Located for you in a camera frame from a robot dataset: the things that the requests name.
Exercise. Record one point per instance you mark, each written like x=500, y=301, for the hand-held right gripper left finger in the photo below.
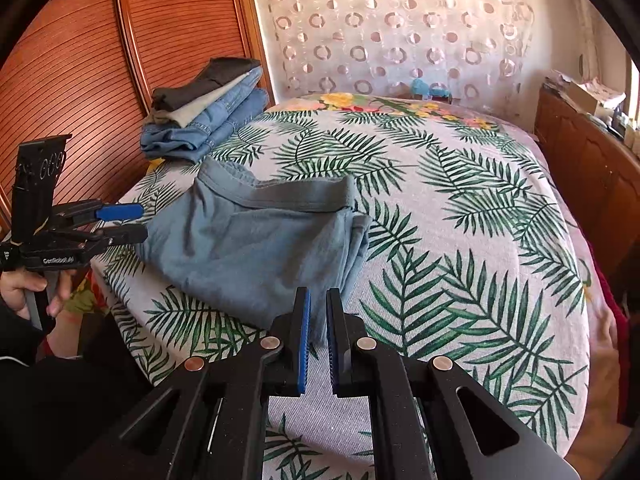
x=302, y=345

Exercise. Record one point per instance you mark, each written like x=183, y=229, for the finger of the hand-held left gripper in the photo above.
x=120, y=211
x=125, y=234

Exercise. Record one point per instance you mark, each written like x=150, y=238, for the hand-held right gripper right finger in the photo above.
x=333, y=345

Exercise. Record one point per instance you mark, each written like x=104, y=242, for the light blue pants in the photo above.
x=240, y=250

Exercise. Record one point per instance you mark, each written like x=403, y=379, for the person's left forearm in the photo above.
x=60, y=400

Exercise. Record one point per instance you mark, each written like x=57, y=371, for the folded dark grey pants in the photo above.
x=215, y=77

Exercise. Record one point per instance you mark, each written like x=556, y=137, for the person's left hand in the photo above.
x=17, y=292

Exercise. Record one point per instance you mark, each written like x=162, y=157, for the folded cream cloth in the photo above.
x=200, y=107

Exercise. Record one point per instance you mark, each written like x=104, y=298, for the folded blue jeans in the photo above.
x=220, y=120

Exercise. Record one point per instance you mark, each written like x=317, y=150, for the wooden slatted wardrobe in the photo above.
x=100, y=60

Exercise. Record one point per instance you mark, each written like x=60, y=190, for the leaf print bed sheet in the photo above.
x=450, y=220

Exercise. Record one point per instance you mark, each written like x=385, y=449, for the floral pink blanket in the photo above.
x=350, y=101

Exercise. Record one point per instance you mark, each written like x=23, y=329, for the blue plastic object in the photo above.
x=420, y=87

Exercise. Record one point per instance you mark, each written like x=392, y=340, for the red blanket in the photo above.
x=617, y=320

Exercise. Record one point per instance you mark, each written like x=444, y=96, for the wooden sideboard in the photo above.
x=590, y=170

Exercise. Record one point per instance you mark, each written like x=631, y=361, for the circle pattern sheer curtain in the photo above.
x=390, y=20

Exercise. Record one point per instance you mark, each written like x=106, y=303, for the pile of papers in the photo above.
x=565, y=82

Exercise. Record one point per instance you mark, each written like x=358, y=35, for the cardboard box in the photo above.
x=582, y=95

